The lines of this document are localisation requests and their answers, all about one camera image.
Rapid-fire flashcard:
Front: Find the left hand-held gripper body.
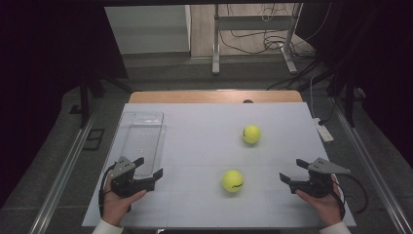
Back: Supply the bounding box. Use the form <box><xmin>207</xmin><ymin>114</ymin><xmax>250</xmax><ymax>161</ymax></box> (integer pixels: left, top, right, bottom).
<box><xmin>110</xmin><ymin>156</ymin><xmax>156</xmax><ymax>199</ymax></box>

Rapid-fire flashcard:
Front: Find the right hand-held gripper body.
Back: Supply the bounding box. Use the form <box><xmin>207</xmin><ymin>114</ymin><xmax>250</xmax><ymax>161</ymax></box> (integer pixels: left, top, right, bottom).
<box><xmin>288</xmin><ymin>157</ymin><xmax>352</xmax><ymax>199</ymax></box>

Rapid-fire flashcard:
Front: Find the clear plastic container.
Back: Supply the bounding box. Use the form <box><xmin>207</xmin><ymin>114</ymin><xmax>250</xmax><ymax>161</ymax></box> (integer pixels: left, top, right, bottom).
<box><xmin>110</xmin><ymin>110</ymin><xmax>168</xmax><ymax>181</ymax></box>

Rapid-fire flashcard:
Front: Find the yellow tennis ball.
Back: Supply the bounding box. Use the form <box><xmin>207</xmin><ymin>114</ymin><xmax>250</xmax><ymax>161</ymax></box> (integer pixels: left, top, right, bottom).
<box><xmin>242</xmin><ymin>124</ymin><xmax>262</xmax><ymax>145</ymax></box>
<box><xmin>221</xmin><ymin>169</ymin><xmax>244</xmax><ymax>193</ymax></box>

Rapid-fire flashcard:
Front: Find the person's right hand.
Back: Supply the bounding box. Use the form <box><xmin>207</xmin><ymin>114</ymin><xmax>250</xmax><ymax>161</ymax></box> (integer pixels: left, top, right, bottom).
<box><xmin>295</xmin><ymin>175</ymin><xmax>345</xmax><ymax>227</ymax></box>

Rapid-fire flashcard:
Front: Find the person's left hand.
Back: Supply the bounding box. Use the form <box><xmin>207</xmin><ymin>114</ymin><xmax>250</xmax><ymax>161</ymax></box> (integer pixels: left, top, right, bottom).
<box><xmin>101</xmin><ymin>189</ymin><xmax>148</xmax><ymax>227</ymax></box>

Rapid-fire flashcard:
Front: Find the white power strip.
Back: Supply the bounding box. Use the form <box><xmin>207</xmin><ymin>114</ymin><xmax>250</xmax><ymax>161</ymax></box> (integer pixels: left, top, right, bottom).
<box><xmin>312</xmin><ymin>117</ymin><xmax>335</xmax><ymax>143</ymax></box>

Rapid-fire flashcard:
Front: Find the white board table cover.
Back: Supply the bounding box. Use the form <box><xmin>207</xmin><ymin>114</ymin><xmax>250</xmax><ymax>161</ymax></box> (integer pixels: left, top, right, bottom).
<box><xmin>81</xmin><ymin>102</ymin><xmax>357</xmax><ymax>228</ymax></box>

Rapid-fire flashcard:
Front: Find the black metal stand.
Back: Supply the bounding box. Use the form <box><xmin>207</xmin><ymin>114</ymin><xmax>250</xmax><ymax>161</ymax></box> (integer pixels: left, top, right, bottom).
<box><xmin>68</xmin><ymin>72</ymin><xmax>134</xmax><ymax>130</ymax></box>
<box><xmin>325</xmin><ymin>74</ymin><xmax>366</xmax><ymax>128</ymax></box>

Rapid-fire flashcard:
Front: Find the wooden table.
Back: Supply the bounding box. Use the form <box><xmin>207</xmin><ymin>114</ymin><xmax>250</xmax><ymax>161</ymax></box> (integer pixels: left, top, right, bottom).
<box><xmin>129</xmin><ymin>90</ymin><xmax>304</xmax><ymax>104</ymax></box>

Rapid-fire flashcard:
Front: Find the dark curtain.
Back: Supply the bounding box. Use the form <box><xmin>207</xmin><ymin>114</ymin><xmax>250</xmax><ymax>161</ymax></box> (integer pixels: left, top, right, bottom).
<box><xmin>296</xmin><ymin>0</ymin><xmax>413</xmax><ymax>170</ymax></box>
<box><xmin>0</xmin><ymin>0</ymin><xmax>129</xmax><ymax>209</ymax></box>

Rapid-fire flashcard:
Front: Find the white cabinet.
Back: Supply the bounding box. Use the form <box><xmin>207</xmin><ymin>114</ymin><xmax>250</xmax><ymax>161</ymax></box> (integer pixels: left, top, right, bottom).
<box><xmin>104</xmin><ymin>4</ymin><xmax>192</xmax><ymax>55</ymax></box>

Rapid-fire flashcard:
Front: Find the right hand-held gripper black cable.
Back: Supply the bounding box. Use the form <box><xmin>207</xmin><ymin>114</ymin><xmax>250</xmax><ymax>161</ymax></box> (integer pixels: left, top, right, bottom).
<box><xmin>330</xmin><ymin>174</ymin><xmax>370</xmax><ymax>219</ymax></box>

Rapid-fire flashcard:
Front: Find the black frame on floor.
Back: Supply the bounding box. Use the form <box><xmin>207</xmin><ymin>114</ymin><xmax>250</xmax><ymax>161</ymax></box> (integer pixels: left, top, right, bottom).
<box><xmin>82</xmin><ymin>128</ymin><xmax>105</xmax><ymax>151</ymax></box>

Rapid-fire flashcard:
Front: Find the aluminium rail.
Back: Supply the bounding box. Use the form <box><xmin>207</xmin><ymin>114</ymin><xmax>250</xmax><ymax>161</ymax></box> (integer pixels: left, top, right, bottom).
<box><xmin>28</xmin><ymin>108</ymin><xmax>100</xmax><ymax>234</ymax></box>
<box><xmin>332</xmin><ymin>97</ymin><xmax>413</xmax><ymax>234</ymax></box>

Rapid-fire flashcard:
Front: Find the black floor cable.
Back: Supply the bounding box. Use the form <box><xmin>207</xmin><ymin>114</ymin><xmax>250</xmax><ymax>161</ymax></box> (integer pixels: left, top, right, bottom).
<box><xmin>266</xmin><ymin>58</ymin><xmax>325</xmax><ymax>92</ymax></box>

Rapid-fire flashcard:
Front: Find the tangle of floor cables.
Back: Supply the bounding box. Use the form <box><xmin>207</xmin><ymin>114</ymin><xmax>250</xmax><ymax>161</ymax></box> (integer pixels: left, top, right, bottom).
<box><xmin>218</xmin><ymin>3</ymin><xmax>318</xmax><ymax>61</ymax></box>

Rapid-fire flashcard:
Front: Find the grey metal desk frame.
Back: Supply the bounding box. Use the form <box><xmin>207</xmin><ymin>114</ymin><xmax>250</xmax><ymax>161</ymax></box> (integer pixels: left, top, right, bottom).
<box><xmin>211</xmin><ymin>3</ymin><xmax>304</xmax><ymax>76</ymax></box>

